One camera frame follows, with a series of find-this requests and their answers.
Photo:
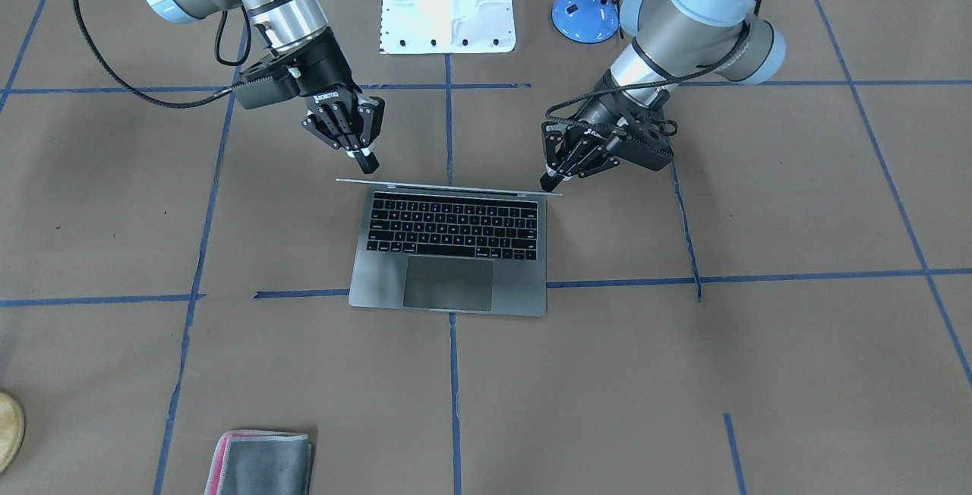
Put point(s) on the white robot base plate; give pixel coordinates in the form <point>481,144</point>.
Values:
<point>415,27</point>

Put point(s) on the grey laptop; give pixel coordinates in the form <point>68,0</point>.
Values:
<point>448,248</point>

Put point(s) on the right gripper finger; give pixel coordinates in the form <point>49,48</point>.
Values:
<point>366,122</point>
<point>333,129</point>

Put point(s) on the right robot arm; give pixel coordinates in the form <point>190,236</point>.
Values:
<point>280,24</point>

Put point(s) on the wooden mug tree stand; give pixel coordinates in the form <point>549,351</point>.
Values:
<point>13,426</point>

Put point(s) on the grey pink folded cloth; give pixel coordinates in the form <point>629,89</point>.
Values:
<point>260,462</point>

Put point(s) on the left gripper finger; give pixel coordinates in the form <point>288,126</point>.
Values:
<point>555,149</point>
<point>590,149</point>

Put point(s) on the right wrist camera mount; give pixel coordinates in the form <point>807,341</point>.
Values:
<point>267,82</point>

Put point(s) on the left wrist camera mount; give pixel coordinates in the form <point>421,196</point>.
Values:
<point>645,139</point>

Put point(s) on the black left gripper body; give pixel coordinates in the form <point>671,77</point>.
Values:
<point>605,109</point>

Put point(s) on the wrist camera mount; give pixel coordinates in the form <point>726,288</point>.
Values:
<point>645,139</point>
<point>267,82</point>

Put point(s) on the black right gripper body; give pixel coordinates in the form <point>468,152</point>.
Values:
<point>328,70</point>

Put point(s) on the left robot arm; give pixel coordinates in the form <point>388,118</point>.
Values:
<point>672,41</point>

